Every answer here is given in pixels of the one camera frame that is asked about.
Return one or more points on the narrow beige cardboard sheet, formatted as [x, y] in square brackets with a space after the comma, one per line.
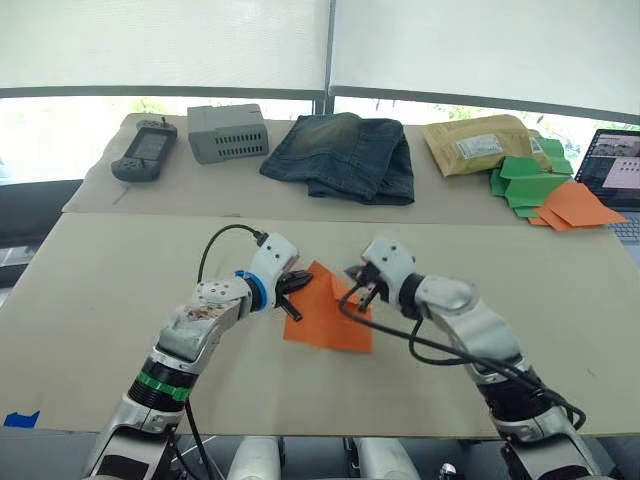
[200, 190]

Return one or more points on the grey rounded shape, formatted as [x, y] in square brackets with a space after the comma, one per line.
[385, 460]
[256, 460]

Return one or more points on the small shiny metal knob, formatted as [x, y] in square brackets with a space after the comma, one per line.
[448, 471]

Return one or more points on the small orange spare paper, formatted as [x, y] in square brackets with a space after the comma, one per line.
[545, 218]

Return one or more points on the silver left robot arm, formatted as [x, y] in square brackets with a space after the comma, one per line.
[200, 325]

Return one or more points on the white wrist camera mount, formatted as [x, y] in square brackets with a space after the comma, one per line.
[390, 257]
[272, 255]

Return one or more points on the black furniture piece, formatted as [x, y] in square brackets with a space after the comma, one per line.
[30, 210]

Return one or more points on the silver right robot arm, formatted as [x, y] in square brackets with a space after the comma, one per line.
[480, 325]

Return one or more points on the black handheld controller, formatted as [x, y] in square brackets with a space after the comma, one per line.
[144, 150]

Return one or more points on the blue tape piece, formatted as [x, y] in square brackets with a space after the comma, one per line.
[22, 419]

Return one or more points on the large beige cardboard sheet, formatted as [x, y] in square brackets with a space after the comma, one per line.
[150, 250]

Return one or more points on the open laptop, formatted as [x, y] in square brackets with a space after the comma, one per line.
[610, 160]

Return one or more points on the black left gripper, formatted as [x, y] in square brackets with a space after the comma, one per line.
[281, 292]

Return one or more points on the folded blue jeans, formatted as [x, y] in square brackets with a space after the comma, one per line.
[340, 155]

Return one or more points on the grey vented plastic box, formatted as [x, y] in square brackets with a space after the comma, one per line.
[227, 131]

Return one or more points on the green folded paper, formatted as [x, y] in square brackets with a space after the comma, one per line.
[496, 186]
[555, 152]
[520, 168]
[535, 190]

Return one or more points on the large orange spare paper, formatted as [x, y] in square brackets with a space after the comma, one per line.
[577, 202]

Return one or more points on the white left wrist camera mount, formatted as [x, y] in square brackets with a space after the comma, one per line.
[272, 255]

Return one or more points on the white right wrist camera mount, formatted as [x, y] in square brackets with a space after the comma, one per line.
[390, 257]

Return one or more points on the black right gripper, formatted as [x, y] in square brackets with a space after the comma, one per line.
[374, 277]

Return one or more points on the yellow padded envelope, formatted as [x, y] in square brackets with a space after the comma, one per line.
[470, 147]

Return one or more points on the grey window frame post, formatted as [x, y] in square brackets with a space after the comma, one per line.
[323, 102]

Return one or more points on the white roller blind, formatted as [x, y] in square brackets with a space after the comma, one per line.
[165, 45]
[485, 45]

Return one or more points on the orange paper sheet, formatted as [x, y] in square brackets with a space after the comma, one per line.
[325, 325]

